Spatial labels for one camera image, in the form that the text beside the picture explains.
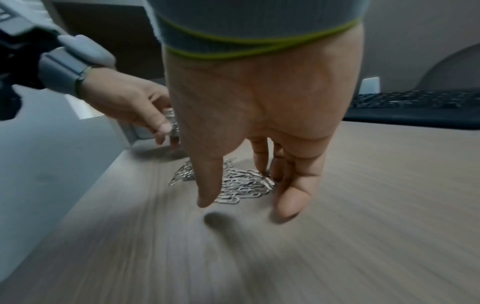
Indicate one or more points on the person's right hand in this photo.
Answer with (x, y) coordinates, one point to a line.
(262, 98)

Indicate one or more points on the person's left hand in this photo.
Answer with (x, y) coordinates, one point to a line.
(120, 95)

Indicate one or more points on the small clear paper clip container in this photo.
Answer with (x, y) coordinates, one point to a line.
(174, 117)

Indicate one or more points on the grey left wristband green trim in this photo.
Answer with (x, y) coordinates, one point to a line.
(62, 71)

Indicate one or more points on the grey wristband green trim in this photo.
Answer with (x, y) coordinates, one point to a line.
(243, 26)
(62, 71)

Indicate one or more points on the grey right wristband green trim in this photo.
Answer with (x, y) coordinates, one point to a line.
(243, 26)

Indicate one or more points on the pile of silver paper clips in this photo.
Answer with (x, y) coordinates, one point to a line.
(243, 185)

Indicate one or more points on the grey desk partition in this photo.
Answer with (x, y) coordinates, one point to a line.
(48, 166)

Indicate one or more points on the person's dark clothing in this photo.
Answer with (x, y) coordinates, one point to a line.
(22, 68)

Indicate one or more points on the small white block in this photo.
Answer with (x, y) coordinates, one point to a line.
(370, 85)

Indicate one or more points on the black keyboard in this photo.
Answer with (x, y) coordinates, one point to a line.
(412, 108)

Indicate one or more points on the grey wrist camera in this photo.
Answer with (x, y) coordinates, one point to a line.
(88, 50)

